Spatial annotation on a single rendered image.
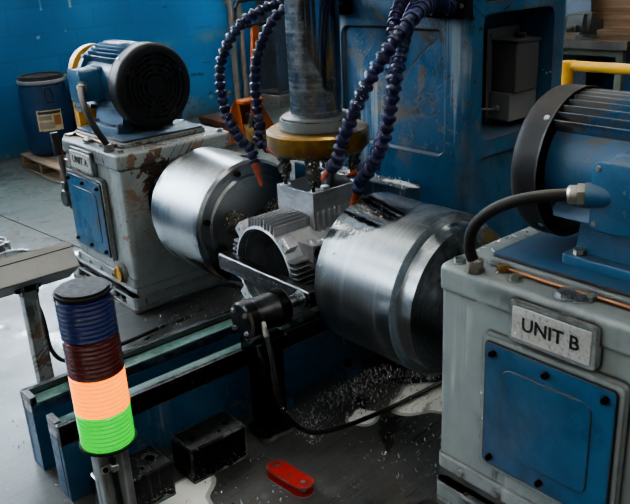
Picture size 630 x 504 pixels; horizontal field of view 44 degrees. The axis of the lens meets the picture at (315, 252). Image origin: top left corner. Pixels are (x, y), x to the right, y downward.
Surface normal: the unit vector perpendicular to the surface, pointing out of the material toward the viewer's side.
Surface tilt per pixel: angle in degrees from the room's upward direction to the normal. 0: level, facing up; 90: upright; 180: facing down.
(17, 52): 90
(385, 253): 47
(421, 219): 13
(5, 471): 0
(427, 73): 90
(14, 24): 90
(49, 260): 57
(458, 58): 90
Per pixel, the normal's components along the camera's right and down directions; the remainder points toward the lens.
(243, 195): 0.65, 0.24
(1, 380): -0.05, -0.93
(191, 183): -0.59, -0.44
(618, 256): -0.76, 0.08
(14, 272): 0.51, -0.31
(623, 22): -0.69, 0.29
